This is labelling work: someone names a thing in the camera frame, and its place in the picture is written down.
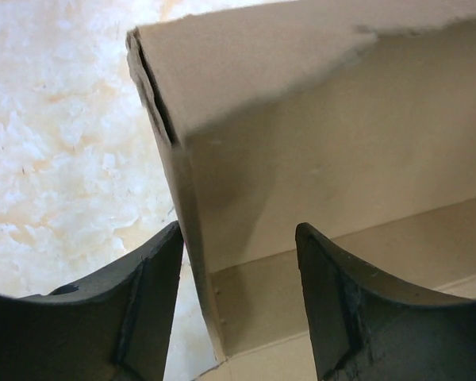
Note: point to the brown cardboard box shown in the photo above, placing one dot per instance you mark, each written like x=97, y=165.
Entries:
x=356, y=117

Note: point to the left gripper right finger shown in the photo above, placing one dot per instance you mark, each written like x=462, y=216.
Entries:
x=366, y=324

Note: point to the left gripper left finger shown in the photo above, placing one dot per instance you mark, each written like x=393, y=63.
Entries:
x=113, y=324

